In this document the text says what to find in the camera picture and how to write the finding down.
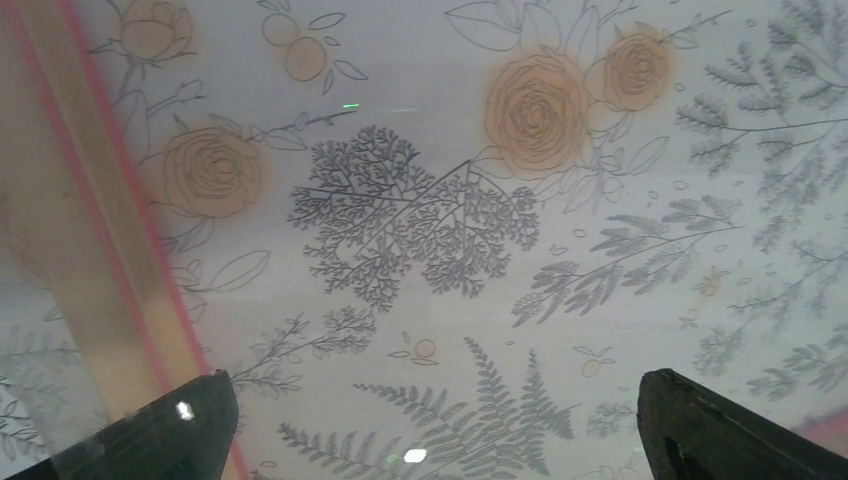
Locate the floral patterned table mat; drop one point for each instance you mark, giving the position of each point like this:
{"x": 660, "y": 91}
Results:
{"x": 464, "y": 218}

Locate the pink wooden picture frame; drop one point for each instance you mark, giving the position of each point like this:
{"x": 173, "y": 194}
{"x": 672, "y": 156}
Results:
{"x": 82, "y": 217}

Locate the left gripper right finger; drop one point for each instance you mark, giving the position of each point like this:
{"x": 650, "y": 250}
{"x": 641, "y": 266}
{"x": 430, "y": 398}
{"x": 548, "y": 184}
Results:
{"x": 691, "y": 432}

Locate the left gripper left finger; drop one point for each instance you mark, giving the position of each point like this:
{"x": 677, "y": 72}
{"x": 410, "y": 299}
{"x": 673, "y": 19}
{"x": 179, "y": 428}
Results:
{"x": 185, "y": 434}

